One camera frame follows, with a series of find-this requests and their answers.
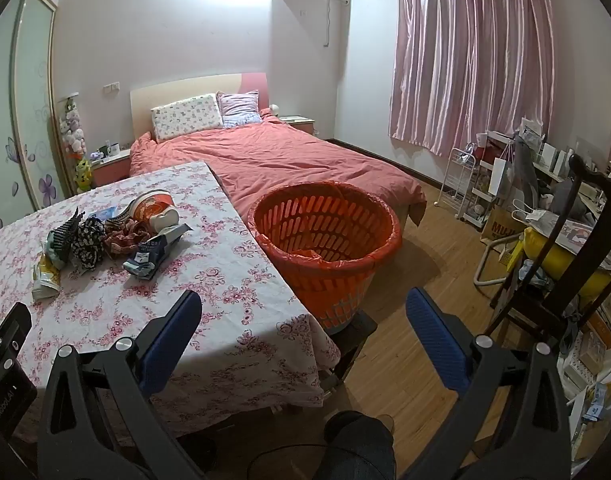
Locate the white paper bag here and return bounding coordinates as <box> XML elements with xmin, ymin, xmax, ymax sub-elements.
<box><xmin>488</xmin><ymin>157</ymin><xmax>511</xmax><ymax>196</ymax></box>

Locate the white metal tube frame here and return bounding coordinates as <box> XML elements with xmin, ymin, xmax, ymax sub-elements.
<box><xmin>474</xmin><ymin>237</ymin><xmax>521</xmax><ymax>287</ymax></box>

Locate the bed with salmon duvet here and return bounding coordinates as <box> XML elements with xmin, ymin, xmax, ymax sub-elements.
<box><xmin>130</xmin><ymin>114</ymin><xmax>427</xmax><ymax>226</ymax></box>

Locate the cream pink headboard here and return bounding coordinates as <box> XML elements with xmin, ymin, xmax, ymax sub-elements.
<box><xmin>130</xmin><ymin>72</ymin><xmax>270</xmax><ymax>143</ymax></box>

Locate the yellow cushion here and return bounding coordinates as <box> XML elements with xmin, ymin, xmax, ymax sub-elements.
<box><xmin>523</xmin><ymin>227</ymin><xmax>611</xmax><ymax>301</ymax></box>

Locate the white bag with handles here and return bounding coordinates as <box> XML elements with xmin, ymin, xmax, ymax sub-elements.
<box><xmin>510</xmin><ymin>199</ymin><xmax>552</xmax><ymax>225</ymax></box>

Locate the floral pillow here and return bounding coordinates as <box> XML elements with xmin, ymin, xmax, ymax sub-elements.
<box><xmin>150</xmin><ymin>92</ymin><xmax>225</xmax><ymax>143</ymax></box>

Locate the white paper cup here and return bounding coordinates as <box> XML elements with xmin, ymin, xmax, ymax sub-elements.
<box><xmin>148</xmin><ymin>207</ymin><xmax>180</xmax><ymax>233</ymax></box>

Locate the grey hanging cloth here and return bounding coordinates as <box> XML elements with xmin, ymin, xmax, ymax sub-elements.
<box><xmin>514</xmin><ymin>140</ymin><xmax>541</xmax><ymax>208</ymax></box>

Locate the white wire trolley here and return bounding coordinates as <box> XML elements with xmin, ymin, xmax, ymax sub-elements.
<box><xmin>438</xmin><ymin>147</ymin><xmax>486</xmax><ymax>226</ymax></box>

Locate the yellow green plush toy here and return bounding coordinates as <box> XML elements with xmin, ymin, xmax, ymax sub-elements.
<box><xmin>74</xmin><ymin>157</ymin><xmax>94</xmax><ymax>191</ymax></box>

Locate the hanging plush toys bunch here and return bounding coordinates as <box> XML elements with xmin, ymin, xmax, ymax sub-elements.
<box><xmin>60</xmin><ymin>97</ymin><xmax>86</xmax><ymax>156</ymax></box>

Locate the person's leg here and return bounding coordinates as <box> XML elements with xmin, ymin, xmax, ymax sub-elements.
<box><xmin>323</xmin><ymin>410</ymin><xmax>396</xmax><ymax>480</ymax></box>

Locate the grey cushion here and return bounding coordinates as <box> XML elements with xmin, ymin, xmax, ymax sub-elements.
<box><xmin>553</xmin><ymin>179</ymin><xmax>589</xmax><ymax>217</ymax></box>

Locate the red plaid wrapper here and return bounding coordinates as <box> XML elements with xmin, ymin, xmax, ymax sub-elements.
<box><xmin>103</xmin><ymin>220</ymin><xmax>151</xmax><ymax>259</ymax></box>

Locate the pink curtain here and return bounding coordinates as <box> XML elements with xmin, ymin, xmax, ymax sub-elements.
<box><xmin>388</xmin><ymin>0</ymin><xmax>559</xmax><ymax>157</ymax></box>

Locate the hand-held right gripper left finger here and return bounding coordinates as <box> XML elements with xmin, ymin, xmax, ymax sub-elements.
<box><xmin>37</xmin><ymin>289</ymin><xmax>204</xmax><ymax>480</ymax></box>

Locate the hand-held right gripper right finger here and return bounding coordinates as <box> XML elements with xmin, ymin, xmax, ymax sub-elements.
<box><xmin>404</xmin><ymin>287</ymin><xmax>572</xmax><ymax>480</ymax></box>

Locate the yellow white packet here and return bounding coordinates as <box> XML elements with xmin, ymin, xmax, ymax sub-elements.
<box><xmin>32</xmin><ymin>240</ymin><xmax>61</xmax><ymax>302</ymax></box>

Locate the blue white packet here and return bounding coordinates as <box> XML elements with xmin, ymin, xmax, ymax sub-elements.
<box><xmin>123</xmin><ymin>224</ymin><xmax>194</xmax><ymax>278</ymax></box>

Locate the floral tablecloth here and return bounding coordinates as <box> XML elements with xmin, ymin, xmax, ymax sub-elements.
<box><xmin>0</xmin><ymin>161</ymin><xmax>342</xmax><ymax>441</ymax></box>

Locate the orange plastic basket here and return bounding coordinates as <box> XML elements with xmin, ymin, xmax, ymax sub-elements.
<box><xmin>247</xmin><ymin>180</ymin><xmax>403</xmax><ymax>335</ymax></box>

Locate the dark wooden chair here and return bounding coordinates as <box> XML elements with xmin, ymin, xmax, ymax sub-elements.
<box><xmin>478</xmin><ymin>154</ymin><xmax>611</xmax><ymax>356</ymax></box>

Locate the black white striped wrapper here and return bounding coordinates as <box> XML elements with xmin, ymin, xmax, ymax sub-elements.
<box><xmin>46</xmin><ymin>207</ymin><xmax>81</xmax><ymax>268</ymax></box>

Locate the black floral wrapper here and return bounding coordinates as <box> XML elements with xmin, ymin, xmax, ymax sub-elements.
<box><xmin>72</xmin><ymin>216</ymin><xmax>106</xmax><ymax>273</ymax></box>

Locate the red white noodle cup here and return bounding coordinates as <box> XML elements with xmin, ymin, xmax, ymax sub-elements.
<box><xmin>130</xmin><ymin>189</ymin><xmax>174</xmax><ymax>226</ymax></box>

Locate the pink nightstand with mugs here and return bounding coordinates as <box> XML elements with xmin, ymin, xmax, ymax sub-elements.
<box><xmin>88</xmin><ymin>147</ymin><xmax>132</xmax><ymax>188</ymax></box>

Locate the wardrobe with flower print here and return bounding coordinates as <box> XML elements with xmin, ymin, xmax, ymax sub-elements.
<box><xmin>0</xmin><ymin>0</ymin><xmax>74</xmax><ymax>238</ymax></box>

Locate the pink striped pillow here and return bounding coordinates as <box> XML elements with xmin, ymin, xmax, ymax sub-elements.
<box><xmin>216</xmin><ymin>90</ymin><xmax>263</xmax><ymax>129</ymax></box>

